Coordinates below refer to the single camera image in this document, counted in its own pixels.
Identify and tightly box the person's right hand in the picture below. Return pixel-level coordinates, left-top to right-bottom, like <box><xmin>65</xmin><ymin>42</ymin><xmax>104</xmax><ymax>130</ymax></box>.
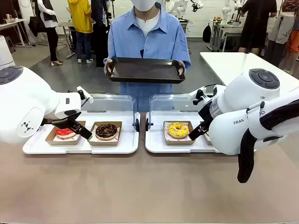
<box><xmin>104</xmin><ymin>58</ymin><xmax>115</xmax><ymax>74</ymax></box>

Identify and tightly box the person in black shirt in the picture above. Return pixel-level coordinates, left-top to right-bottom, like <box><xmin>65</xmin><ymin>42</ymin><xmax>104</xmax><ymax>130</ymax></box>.
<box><xmin>238</xmin><ymin>0</ymin><xmax>278</xmax><ymax>56</ymax></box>

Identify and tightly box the black backpack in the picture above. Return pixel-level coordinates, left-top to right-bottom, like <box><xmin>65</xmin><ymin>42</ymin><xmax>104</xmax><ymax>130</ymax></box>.
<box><xmin>202</xmin><ymin>22</ymin><xmax>212</xmax><ymax>44</ymax></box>

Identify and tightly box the white round appliance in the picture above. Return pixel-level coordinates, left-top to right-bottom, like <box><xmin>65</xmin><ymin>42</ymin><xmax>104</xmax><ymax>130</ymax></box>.
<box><xmin>0</xmin><ymin>35</ymin><xmax>16</xmax><ymax>67</ymax></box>

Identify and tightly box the mannequin with white orange clothes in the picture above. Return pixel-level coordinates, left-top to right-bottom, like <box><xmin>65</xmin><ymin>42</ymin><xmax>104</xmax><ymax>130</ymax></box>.
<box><xmin>266</xmin><ymin>0</ymin><xmax>299</xmax><ymax>75</ymax></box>

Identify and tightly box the person in yellow jacket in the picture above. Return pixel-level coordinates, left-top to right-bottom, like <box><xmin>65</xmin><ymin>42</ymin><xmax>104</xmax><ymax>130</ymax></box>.
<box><xmin>67</xmin><ymin>0</ymin><xmax>94</xmax><ymax>64</ymax></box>

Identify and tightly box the cardboard box of dark donut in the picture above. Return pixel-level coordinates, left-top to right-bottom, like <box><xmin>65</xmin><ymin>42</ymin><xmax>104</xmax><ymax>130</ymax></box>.
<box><xmin>199</xmin><ymin>120</ymin><xmax>214</xmax><ymax>146</ymax></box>

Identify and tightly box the white face mask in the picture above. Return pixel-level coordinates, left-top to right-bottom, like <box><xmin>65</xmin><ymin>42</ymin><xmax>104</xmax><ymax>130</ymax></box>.
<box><xmin>130</xmin><ymin>0</ymin><xmax>162</xmax><ymax>12</ymax></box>

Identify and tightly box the black cable sleeve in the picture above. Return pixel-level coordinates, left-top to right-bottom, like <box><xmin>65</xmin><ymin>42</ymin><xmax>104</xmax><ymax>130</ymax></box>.
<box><xmin>237</xmin><ymin>98</ymin><xmax>299</xmax><ymax>184</ymax></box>

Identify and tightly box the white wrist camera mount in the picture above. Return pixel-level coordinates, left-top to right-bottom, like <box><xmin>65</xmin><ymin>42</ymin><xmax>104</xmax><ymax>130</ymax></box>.
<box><xmin>67</xmin><ymin>85</ymin><xmax>94</xmax><ymax>108</ymax></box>
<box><xmin>188</xmin><ymin>85</ymin><xmax>226</xmax><ymax>105</ymax></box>

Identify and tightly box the black serving tray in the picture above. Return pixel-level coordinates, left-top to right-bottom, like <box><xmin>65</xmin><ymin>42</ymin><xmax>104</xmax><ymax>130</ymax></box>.
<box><xmin>104</xmin><ymin>57</ymin><xmax>186</xmax><ymax>84</ymax></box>

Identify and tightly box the person in black vest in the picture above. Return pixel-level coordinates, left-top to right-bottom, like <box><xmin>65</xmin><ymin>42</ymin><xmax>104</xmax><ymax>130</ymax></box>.
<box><xmin>34</xmin><ymin>0</ymin><xmax>64</xmax><ymax>67</ymax></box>

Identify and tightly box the person in blue shirt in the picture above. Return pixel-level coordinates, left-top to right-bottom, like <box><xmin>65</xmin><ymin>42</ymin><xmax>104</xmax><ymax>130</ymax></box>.
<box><xmin>102</xmin><ymin>0</ymin><xmax>192</xmax><ymax>113</ymax></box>

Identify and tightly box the clear plastic display lid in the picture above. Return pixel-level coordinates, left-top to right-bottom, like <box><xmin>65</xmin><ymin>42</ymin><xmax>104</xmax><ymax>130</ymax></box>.
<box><xmin>80</xmin><ymin>93</ymin><xmax>140</xmax><ymax>133</ymax></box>
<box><xmin>145</xmin><ymin>93</ymin><xmax>206</xmax><ymax>132</ymax></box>

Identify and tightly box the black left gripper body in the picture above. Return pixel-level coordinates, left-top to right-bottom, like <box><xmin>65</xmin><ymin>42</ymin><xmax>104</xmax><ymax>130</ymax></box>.
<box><xmin>41</xmin><ymin>117</ymin><xmax>77</xmax><ymax>128</ymax></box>

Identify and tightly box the cardboard box of chocolate donut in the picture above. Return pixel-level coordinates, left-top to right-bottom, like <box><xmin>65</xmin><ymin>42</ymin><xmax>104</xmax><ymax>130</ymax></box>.
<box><xmin>88</xmin><ymin>121</ymin><xmax>123</xmax><ymax>147</ymax></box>

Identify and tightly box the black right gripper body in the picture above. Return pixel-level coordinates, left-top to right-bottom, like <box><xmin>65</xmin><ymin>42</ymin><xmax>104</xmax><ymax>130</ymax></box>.
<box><xmin>198</xmin><ymin>99</ymin><xmax>214</xmax><ymax>128</ymax></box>

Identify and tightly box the red glazed donut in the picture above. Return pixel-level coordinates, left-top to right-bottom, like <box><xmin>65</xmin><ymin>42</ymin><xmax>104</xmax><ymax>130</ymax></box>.
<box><xmin>55</xmin><ymin>127</ymin><xmax>77</xmax><ymax>139</ymax></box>

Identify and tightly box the cardboard box of red donut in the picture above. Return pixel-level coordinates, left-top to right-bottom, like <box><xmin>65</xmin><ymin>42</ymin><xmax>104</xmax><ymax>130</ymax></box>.
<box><xmin>45</xmin><ymin>120</ymin><xmax>86</xmax><ymax>146</ymax></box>

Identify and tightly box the yellow sprinkled donut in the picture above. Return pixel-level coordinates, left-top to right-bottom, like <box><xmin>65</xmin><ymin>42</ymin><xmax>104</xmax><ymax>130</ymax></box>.
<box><xmin>167</xmin><ymin>122</ymin><xmax>190</xmax><ymax>139</ymax></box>

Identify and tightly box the white display tray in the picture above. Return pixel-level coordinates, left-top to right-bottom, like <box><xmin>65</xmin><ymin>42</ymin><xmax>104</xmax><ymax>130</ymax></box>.
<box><xmin>22</xmin><ymin>110</ymin><xmax>140</xmax><ymax>155</ymax></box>
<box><xmin>144</xmin><ymin>111</ymin><xmax>223</xmax><ymax>154</ymax></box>

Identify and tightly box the person in dark clothes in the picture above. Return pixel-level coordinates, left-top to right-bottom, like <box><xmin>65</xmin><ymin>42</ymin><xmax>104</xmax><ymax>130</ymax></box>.
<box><xmin>90</xmin><ymin>0</ymin><xmax>113</xmax><ymax>68</ymax></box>

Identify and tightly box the white side table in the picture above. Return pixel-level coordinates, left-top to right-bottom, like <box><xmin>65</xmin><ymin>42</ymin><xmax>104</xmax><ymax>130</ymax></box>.
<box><xmin>199</xmin><ymin>51</ymin><xmax>299</xmax><ymax>87</ymax></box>

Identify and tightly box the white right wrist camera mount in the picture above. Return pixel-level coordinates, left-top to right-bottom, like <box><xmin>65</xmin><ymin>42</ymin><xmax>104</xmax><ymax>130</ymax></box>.
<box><xmin>188</xmin><ymin>85</ymin><xmax>226</xmax><ymax>105</ymax></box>

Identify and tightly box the background work table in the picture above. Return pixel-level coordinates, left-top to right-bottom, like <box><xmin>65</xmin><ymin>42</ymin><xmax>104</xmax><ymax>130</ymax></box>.
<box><xmin>207</xmin><ymin>19</ymin><xmax>245</xmax><ymax>53</ymax></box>

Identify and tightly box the cardboard box of yellow donut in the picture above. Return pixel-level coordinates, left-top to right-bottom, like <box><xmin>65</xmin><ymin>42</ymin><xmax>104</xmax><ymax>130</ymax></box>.
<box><xmin>163</xmin><ymin>120</ymin><xmax>195</xmax><ymax>146</ymax></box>

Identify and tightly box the white desk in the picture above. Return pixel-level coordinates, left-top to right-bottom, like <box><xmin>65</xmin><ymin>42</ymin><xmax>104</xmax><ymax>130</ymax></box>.
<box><xmin>0</xmin><ymin>18</ymin><xmax>33</xmax><ymax>48</ymax></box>

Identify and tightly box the chocolate sprinkled donut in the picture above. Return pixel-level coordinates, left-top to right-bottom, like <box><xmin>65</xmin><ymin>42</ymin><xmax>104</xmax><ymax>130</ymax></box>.
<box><xmin>95</xmin><ymin>123</ymin><xmax>118</xmax><ymax>140</ymax></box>

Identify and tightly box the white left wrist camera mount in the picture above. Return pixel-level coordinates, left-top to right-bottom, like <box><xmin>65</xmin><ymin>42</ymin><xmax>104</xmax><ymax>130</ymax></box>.
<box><xmin>67</xmin><ymin>85</ymin><xmax>94</xmax><ymax>108</ymax></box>

